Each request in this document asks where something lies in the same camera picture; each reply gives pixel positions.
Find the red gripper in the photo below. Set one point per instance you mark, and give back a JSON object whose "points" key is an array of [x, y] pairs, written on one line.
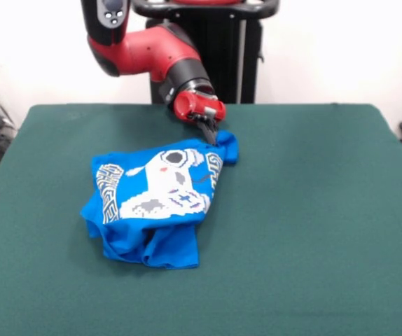
{"points": [[187, 105]]}

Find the blue game-controller print t-shirt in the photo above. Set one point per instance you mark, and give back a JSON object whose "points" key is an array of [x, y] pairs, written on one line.
{"points": [[173, 241]]}

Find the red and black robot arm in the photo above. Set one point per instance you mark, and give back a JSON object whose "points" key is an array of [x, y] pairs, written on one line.
{"points": [[145, 49]]}

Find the dark green table cloth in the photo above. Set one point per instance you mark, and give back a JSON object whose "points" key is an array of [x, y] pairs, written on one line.
{"points": [[292, 245]]}

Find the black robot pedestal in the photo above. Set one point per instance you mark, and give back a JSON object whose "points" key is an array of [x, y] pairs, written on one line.
{"points": [[236, 52]]}

